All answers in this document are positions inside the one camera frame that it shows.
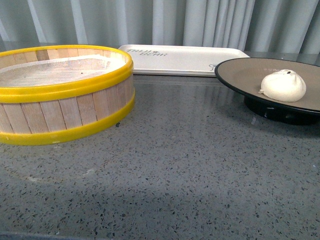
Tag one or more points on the white bear print tray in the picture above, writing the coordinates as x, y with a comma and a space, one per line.
170, 60

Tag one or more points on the wooden steamer with yellow rims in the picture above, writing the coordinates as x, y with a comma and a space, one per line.
50, 114

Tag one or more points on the white steamed bun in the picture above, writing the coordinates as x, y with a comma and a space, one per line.
284, 85

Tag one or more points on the grey pleated curtain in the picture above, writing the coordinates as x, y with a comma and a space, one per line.
281, 26

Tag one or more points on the brown plate with black rim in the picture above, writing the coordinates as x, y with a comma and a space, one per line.
244, 76

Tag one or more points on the white steamer cloth liner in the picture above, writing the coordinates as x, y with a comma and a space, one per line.
56, 71

